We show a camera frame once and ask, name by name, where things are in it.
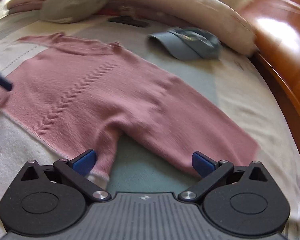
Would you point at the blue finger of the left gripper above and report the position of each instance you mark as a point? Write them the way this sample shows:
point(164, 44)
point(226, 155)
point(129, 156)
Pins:
point(5, 84)

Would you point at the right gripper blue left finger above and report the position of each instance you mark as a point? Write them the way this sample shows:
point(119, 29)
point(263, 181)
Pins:
point(74, 172)

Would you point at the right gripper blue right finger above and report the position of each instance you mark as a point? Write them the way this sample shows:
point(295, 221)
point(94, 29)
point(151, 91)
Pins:
point(213, 174)

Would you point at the pink and white knit sweater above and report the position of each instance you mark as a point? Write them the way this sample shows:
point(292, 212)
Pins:
point(71, 94)

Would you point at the grey cat face cushion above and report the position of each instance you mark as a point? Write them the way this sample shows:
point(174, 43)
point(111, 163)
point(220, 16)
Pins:
point(70, 11)

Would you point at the blue baseball cap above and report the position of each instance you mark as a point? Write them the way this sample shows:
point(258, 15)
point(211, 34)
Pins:
point(189, 44)

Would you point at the red stick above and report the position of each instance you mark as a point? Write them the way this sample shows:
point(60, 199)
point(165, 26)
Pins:
point(108, 12)

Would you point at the black hair clip with flower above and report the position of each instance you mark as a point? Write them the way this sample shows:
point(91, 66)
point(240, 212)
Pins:
point(128, 20)

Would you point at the wooden headboard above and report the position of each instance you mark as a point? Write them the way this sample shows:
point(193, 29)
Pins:
point(276, 24)

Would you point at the floral cream rolled quilt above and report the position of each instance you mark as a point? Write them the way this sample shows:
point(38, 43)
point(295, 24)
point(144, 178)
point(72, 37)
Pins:
point(211, 15)

